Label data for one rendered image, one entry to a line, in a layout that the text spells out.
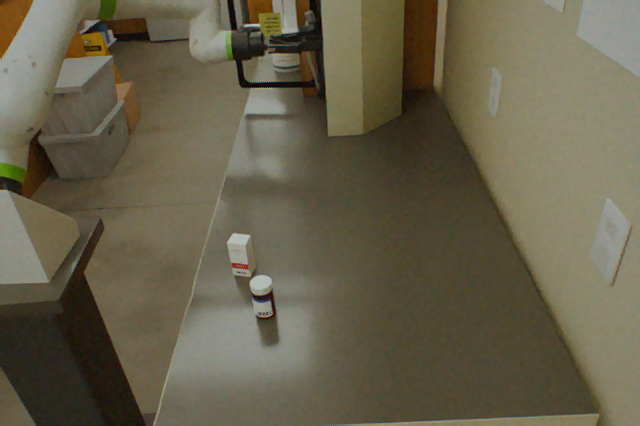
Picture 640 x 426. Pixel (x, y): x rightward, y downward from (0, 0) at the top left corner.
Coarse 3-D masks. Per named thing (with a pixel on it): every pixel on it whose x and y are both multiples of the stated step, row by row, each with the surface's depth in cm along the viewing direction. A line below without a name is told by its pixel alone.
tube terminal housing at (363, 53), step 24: (336, 0) 145; (360, 0) 145; (384, 0) 152; (336, 24) 148; (360, 24) 148; (384, 24) 155; (336, 48) 152; (360, 48) 152; (384, 48) 159; (336, 72) 156; (360, 72) 156; (384, 72) 164; (336, 96) 160; (360, 96) 160; (384, 96) 168; (336, 120) 165; (360, 120) 165; (384, 120) 173
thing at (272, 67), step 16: (240, 0) 177; (256, 0) 176; (272, 0) 175; (288, 0) 175; (304, 0) 174; (240, 16) 180; (256, 16) 179; (272, 16) 178; (288, 16) 178; (304, 16) 177; (256, 32) 182; (272, 32) 182; (288, 32) 181; (256, 64) 189; (272, 64) 188; (288, 64) 187; (304, 64) 187; (256, 80) 192; (272, 80) 191; (288, 80) 191; (304, 80) 190
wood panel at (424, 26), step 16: (416, 0) 180; (432, 0) 180; (416, 16) 183; (432, 16) 183; (416, 32) 186; (432, 32) 186; (416, 48) 189; (432, 48) 189; (416, 64) 192; (432, 64) 192; (416, 80) 196; (432, 80) 195
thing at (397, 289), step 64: (256, 128) 177; (320, 128) 173; (384, 128) 171; (448, 128) 168; (256, 192) 142; (320, 192) 140; (384, 192) 138; (448, 192) 136; (256, 256) 119; (320, 256) 117; (384, 256) 116; (448, 256) 115; (512, 256) 113; (192, 320) 103; (256, 320) 102; (320, 320) 101; (384, 320) 100; (448, 320) 99; (512, 320) 98; (192, 384) 90; (256, 384) 89; (320, 384) 89; (384, 384) 88; (448, 384) 87; (512, 384) 86; (576, 384) 86
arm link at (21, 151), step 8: (24, 144) 116; (0, 152) 113; (8, 152) 114; (16, 152) 116; (24, 152) 118; (0, 160) 113; (8, 160) 114; (16, 160) 116; (24, 160) 118; (0, 168) 113; (8, 168) 114; (16, 168) 115; (24, 168) 118; (8, 176) 114; (16, 176) 116; (24, 176) 119
